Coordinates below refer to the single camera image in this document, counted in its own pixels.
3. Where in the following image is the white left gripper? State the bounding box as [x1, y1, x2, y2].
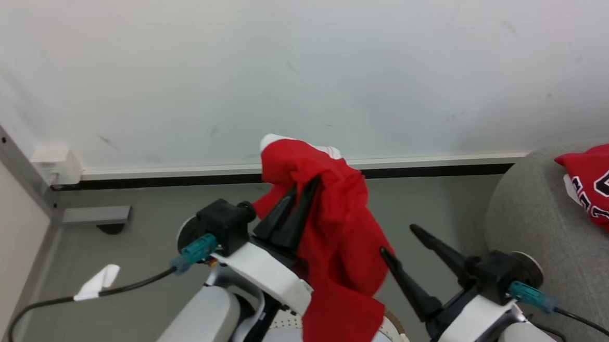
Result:
[208, 175, 327, 320]

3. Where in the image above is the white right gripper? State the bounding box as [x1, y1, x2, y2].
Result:
[378, 219, 526, 342]

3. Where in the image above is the plain red garment white trim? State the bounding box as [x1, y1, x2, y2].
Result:
[248, 128, 400, 342]

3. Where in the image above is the red basketball jersey black print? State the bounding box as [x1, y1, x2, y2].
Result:
[553, 133, 609, 252]

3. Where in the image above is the white perforated laundry basket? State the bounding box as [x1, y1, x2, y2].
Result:
[265, 303, 413, 342]

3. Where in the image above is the black baseboard strip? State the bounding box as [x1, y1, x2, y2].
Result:
[53, 158, 516, 198]

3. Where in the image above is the grey fabric sofa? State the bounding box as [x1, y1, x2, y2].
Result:
[480, 142, 609, 342]

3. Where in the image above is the grey metal foot bar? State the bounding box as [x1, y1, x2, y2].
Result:
[60, 205, 133, 228]

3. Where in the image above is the beige partition panel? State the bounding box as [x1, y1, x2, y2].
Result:
[0, 104, 58, 342]

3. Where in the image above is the right black cable teal plug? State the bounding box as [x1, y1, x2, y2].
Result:
[509, 276, 609, 342]

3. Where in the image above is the black cable teal plug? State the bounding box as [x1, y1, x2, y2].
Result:
[509, 276, 609, 342]
[3, 233, 224, 342]

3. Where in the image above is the white wall cable trunking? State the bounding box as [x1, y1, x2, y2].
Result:
[80, 147, 530, 185]

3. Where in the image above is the left black cable teal plug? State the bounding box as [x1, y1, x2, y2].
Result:
[3, 233, 224, 342]

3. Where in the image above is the white cable tag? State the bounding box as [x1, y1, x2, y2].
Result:
[71, 263, 122, 301]

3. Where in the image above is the white wall junction box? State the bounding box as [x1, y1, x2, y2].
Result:
[30, 145, 84, 187]

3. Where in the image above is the grey metal partition post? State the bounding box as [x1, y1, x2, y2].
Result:
[0, 114, 64, 230]

